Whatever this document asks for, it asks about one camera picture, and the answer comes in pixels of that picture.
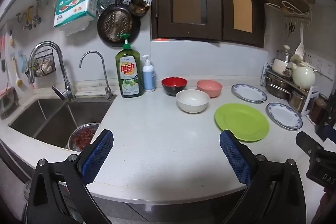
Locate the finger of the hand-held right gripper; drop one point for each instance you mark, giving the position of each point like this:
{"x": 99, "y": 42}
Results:
{"x": 330, "y": 133}
{"x": 305, "y": 142}

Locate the pink bowl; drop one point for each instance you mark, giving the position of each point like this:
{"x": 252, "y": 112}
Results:
{"x": 210, "y": 88}

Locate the white and blue pump bottle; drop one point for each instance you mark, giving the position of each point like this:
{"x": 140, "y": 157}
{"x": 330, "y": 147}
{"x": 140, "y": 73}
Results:
{"x": 149, "y": 79}

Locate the black kitchen scissors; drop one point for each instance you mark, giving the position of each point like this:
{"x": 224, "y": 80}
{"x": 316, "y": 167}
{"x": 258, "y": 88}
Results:
{"x": 290, "y": 29}

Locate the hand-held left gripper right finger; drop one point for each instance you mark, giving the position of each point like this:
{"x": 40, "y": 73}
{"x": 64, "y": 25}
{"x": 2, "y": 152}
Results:
{"x": 236, "y": 158}

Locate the blue-rimmed white plate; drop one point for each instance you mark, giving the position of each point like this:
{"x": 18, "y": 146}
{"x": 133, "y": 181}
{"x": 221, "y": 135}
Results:
{"x": 283, "y": 116}
{"x": 248, "y": 92}

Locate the red bowl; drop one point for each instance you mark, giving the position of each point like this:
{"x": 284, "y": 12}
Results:
{"x": 174, "y": 82}

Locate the white wall socket strip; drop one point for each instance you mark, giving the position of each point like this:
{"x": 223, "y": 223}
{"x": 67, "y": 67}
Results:
{"x": 320, "y": 62}

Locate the white bowl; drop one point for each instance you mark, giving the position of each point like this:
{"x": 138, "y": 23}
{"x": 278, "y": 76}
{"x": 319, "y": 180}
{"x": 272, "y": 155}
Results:
{"x": 193, "y": 106}

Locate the steel pot with glass lid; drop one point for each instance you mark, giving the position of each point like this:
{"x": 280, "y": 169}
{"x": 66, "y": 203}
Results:
{"x": 283, "y": 54}

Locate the small chrome gooseneck faucet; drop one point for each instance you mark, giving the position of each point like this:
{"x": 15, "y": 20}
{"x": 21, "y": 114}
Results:
{"x": 102, "y": 66}

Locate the small steel pot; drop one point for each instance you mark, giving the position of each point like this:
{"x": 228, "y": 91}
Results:
{"x": 296, "y": 102}

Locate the white rice spoon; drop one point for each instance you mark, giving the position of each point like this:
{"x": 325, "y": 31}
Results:
{"x": 299, "y": 49}

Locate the white enamel pot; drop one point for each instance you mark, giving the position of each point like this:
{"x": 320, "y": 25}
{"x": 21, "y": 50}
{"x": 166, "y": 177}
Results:
{"x": 281, "y": 67}

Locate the black perforated frying pan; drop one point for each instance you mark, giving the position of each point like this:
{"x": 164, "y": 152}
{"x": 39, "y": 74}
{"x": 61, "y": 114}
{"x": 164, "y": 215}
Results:
{"x": 115, "y": 24}

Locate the green plate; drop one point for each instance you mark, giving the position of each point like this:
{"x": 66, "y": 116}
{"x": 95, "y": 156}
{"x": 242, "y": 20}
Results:
{"x": 241, "y": 121}

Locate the green paper towel pack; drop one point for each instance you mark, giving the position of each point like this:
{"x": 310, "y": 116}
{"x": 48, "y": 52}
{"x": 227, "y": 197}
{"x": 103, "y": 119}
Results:
{"x": 76, "y": 3}

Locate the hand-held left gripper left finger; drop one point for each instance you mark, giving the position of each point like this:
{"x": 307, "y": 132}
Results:
{"x": 98, "y": 155}

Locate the metal wall hooks with utensils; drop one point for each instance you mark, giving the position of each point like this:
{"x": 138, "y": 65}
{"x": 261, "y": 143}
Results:
{"x": 31, "y": 16}

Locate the green dish soap bottle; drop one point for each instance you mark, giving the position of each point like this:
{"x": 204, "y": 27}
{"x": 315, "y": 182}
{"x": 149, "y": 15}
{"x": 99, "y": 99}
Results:
{"x": 128, "y": 74}

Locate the yellow dish brush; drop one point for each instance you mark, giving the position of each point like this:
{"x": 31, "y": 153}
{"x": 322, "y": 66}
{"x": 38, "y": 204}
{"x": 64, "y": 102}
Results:
{"x": 17, "y": 78}

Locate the dark glass jar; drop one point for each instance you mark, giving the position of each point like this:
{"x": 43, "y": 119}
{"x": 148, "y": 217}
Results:
{"x": 318, "y": 109}

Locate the tall chrome pull-out faucet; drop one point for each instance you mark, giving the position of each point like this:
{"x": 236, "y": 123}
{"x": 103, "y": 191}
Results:
{"x": 61, "y": 64}

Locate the steel colander of red fruit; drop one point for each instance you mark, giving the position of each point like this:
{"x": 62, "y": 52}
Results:
{"x": 84, "y": 134}

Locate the cream ceramic kettle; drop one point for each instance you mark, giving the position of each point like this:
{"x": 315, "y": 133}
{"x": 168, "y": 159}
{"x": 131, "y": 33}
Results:
{"x": 303, "y": 77}

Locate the stainless steel sink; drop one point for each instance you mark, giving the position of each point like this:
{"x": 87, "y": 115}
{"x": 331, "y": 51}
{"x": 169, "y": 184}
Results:
{"x": 52, "y": 116}

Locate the metal corner pot rack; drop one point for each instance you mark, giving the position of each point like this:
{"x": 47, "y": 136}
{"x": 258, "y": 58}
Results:
{"x": 312, "y": 94}

